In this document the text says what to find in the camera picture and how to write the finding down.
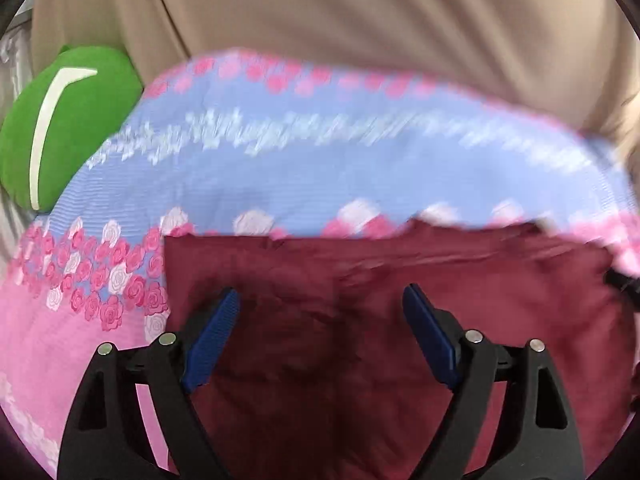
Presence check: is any beige hanging cloth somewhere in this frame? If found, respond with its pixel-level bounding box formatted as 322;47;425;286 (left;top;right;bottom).
30;0;640;136

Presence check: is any maroon puffer jacket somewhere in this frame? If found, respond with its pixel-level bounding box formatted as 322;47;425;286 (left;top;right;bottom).
164;220;638;480

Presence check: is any silver satin curtain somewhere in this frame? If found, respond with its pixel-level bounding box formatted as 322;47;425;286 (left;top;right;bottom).
0;15;36;261

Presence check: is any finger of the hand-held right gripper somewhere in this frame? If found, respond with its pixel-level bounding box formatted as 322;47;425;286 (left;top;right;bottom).
604;269;640;308

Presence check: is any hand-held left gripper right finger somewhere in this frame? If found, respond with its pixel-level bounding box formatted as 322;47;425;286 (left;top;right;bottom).
403;283;583;480

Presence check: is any pink floral bedsheet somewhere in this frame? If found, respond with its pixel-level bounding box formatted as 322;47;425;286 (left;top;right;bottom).
0;47;640;480

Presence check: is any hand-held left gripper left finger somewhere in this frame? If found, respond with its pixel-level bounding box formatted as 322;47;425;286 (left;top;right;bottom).
57;287;240;480

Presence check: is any green plush pillow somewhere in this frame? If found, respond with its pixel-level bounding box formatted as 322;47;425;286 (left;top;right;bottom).
0;45;146;212

